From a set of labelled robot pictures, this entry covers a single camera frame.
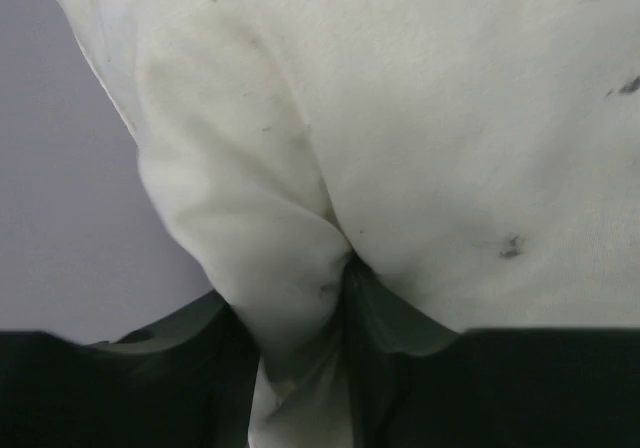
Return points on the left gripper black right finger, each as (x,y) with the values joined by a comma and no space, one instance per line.
(415,383)

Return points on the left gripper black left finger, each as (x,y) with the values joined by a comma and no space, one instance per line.
(186,380)

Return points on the white pillow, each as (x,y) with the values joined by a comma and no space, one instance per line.
(481,156)

